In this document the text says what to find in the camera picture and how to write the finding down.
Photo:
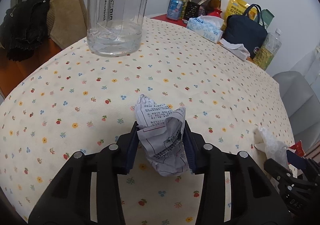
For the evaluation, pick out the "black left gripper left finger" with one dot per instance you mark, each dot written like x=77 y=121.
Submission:
x=86 y=190

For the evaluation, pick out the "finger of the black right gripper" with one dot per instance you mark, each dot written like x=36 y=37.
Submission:
x=300 y=163

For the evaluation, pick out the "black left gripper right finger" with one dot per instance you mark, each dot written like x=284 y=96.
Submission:
x=235 y=190

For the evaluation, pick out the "white tissue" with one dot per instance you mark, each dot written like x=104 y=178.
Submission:
x=271 y=147

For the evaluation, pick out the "printed paper ball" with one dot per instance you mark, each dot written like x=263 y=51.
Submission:
x=160 y=131

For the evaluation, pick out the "red torn packet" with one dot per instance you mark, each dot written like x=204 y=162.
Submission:
x=297 y=148

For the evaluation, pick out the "grey padded chair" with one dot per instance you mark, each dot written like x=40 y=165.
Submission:
x=302 y=107

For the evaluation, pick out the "floral cream tablecloth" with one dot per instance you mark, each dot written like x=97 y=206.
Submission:
x=79 y=101

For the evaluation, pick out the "clear bottle with yellow liquid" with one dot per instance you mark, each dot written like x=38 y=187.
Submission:
x=268 y=50

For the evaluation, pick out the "white cloth on table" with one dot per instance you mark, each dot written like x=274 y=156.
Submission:
x=236 y=49

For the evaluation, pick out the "navy lunch bag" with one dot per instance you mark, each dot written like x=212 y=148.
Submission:
x=240 y=29

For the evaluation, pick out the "green box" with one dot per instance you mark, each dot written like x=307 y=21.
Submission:
x=266 y=18

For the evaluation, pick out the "blue tissue box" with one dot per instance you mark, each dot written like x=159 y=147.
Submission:
x=209 y=27

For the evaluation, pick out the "yellow snack bag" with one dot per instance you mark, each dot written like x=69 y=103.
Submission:
x=232 y=7

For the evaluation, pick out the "red white bottle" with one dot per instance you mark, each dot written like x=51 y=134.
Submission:
x=215 y=13

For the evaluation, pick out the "black jacket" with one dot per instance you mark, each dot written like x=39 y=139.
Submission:
x=24 y=29

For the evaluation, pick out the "black pen holder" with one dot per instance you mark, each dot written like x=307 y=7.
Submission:
x=191 y=10

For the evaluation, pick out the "blue soda can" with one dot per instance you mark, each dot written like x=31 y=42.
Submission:
x=174 y=9

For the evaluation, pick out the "large clear water jug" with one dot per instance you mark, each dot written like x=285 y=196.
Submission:
x=114 y=27

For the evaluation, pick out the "tan corduroy jacket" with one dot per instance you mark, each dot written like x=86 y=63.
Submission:
x=66 y=22

